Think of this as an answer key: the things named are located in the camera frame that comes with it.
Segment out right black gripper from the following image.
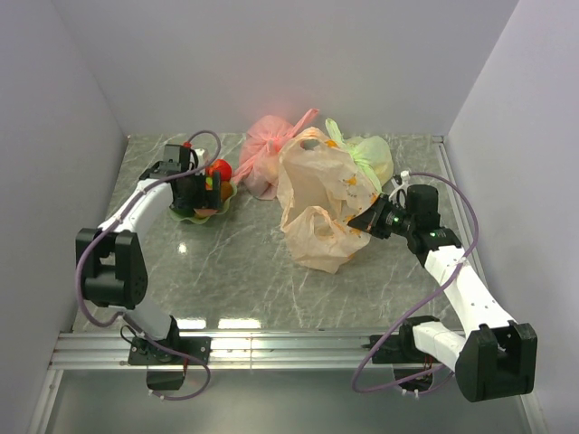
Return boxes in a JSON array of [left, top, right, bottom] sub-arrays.
[[348, 193, 416, 239]]

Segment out red fake fruit top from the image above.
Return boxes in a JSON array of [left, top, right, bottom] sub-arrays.
[[212, 159, 233, 182]]

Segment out pink fake peach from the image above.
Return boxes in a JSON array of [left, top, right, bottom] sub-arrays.
[[195, 209, 218, 218]]

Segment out orange plastic bag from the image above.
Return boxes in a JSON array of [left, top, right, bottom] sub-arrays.
[[277, 127, 378, 274]]

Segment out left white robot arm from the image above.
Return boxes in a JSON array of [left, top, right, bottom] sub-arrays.
[[75, 142, 222, 363]]

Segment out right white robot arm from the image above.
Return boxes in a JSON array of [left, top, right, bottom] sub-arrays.
[[349, 184, 538, 402]]

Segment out pink tied plastic bag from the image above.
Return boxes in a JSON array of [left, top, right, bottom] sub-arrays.
[[232, 108, 319, 201]]

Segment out green tied plastic bag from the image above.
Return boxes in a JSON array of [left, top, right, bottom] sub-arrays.
[[325, 118, 394, 192]]

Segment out light green plate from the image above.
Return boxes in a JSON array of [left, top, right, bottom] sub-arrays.
[[169, 175, 237, 224]]

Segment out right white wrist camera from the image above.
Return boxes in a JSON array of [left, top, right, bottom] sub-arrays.
[[389, 170, 411, 202]]

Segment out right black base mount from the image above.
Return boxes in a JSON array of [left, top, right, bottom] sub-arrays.
[[371, 334, 453, 395]]

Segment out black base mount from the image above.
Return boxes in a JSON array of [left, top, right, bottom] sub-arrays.
[[128, 336, 212, 392], [371, 334, 453, 395]]

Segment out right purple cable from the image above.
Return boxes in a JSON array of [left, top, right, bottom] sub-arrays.
[[351, 171, 479, 394]]

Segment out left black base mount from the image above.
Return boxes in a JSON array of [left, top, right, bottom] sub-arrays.
[[128, 336, 212, 392]]

